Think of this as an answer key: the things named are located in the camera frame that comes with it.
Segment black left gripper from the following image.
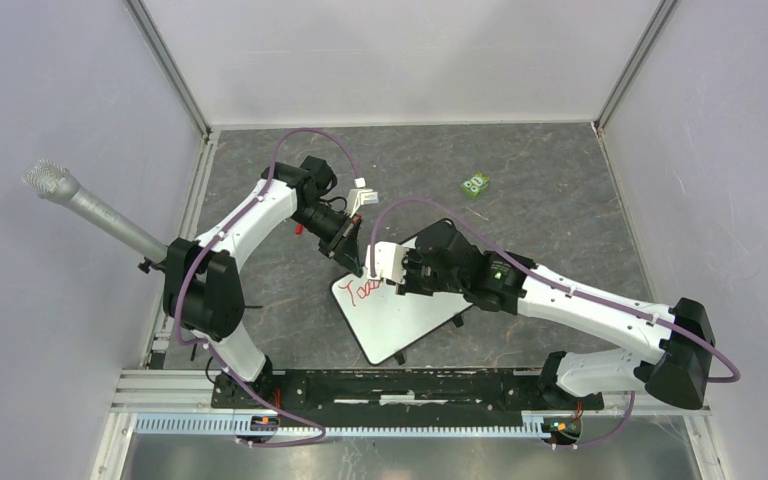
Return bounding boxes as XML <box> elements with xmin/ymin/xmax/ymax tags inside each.
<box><xmin>290</xmin><ymin>201</ymin><xmax>364</xmax><ymax>278</ymax></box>

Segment small white whiteboard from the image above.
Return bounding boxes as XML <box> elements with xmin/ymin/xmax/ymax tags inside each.
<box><xmin>330</xmin><ymin>274</ymin><xmax>470</xmax><ymax>366</ymax></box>

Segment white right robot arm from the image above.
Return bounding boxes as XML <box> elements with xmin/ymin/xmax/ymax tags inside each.
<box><xmin>375</xmin><ymin>219</ymin><xmax>715</xmax><ymax>410</ymax></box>

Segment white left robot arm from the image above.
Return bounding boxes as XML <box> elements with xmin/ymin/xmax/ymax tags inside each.
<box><xmin>162</xmin><ymin>156</ymin><xmax>363</xmax><ymax>408</ymax></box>

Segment green toy block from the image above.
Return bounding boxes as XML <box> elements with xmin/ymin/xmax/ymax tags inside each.
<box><xmin>460</xmin><ymin>172</ymin><xmax>490</xmax><ymax>198</ymax></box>

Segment toothed light blue strip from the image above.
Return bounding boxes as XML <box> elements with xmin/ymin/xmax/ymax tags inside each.
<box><xmin>134</xmin><ymin>413</ymin><xmax>550</xmax><ymax>439</ymax></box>

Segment silver microphone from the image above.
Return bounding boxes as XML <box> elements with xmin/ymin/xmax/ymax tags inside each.
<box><xmin>22</xmin><ymin>159</ymin><xmax>168</xmax><ymax>273</ymax></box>

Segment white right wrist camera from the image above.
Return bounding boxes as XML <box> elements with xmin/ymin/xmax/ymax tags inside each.
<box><xmin>365</xmin><ymin>241</ymin><xmax>414</xmax><ymax>285</ymax></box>

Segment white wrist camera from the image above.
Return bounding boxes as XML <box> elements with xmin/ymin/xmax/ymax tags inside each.
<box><xmin>365</xmin><ymin>241</ymin><xmax>414</xmax><ymax>285</ymax></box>
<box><xmin>346</xmin><ymin>177</ymin><xmax>379</xmax><ymax>216</ymax></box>

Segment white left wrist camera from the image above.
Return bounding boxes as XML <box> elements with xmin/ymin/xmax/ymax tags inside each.
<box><xmin>346</xmin><ymin>177</ymin><xmax>379</xmax><ymax>216</ymax></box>

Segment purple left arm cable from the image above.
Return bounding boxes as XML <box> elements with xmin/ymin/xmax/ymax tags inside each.
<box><xmin>169</xmin><ymin>128</ymin><xmax>369</xmax><ymax>450</ymax></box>

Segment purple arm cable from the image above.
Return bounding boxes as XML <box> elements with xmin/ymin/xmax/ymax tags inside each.
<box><xmin>169</xmin><ymin>128</ymin><xmax>369</xmax><ymax>450</ymax></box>
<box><xmin>367</xmin><ymin>197</ymin><xmax>742</xmax><ymax>453</ymax></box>

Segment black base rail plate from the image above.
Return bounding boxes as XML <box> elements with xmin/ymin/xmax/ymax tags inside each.
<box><xmin>210</xmin><ymin>368</ymin><xmax>605</xmax><ymax>429</ymax></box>

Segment aluminium frame rail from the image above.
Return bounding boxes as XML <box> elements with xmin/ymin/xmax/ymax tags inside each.
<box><xmin>111</xmin><ymin>370</ymin><xmax>213</xmax><ymax>413</ymax></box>

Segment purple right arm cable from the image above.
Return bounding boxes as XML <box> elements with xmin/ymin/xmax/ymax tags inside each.
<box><xmin>367</xmin><ymin>197</ymin><xmax>742</xmax><ymax>453</ymax></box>

